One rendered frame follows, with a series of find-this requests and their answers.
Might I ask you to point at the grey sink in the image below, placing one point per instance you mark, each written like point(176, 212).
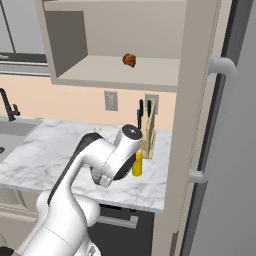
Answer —
point(13, 133)

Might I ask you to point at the open beige wall cabinet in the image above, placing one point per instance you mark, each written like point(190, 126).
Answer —
point(133, 36)

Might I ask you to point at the wooden knife block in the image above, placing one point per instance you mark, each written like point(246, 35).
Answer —
point(149, 140)

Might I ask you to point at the tall beige side panel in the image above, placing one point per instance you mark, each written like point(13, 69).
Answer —
point(186, 133)

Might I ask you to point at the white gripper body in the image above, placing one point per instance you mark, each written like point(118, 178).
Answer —
point(101, 178)

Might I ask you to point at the grey wall outlet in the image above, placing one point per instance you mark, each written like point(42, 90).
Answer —
point(111, 100)
point(154, 100)

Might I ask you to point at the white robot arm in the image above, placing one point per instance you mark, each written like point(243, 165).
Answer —
point(66, 200)

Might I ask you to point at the beige base cupboard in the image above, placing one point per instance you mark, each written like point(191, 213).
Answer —
point(16, 206)

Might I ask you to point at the black tap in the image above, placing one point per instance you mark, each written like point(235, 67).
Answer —
point(9, 108)

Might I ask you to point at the grey window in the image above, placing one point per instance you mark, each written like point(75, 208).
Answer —
point(23, 30)

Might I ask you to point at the black dishwasher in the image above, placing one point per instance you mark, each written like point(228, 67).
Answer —
point(133, 236)

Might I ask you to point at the grey fridge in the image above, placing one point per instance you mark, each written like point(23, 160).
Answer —
point(230, 150)

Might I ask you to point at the yellow mustard bottle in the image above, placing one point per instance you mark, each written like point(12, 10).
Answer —
point(137, 166)

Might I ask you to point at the brown round food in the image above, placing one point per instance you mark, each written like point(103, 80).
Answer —
point(129, 60)

